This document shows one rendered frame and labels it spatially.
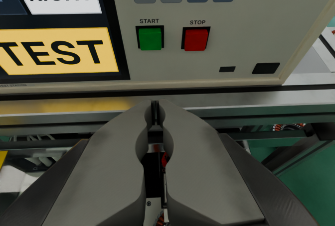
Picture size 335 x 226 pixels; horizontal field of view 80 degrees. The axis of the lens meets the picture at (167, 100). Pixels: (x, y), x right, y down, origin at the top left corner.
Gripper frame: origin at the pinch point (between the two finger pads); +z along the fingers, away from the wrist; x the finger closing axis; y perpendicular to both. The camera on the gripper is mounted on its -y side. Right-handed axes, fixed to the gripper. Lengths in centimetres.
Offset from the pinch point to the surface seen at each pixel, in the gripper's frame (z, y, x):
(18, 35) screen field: 6.3, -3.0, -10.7
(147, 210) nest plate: 16.4, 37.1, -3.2
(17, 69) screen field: 7.9, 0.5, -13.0
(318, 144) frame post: 8.9, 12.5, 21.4
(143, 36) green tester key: 5.8, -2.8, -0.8
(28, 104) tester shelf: 7.9, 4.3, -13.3
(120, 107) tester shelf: 7.2, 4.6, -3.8
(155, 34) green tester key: 5.7, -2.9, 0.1
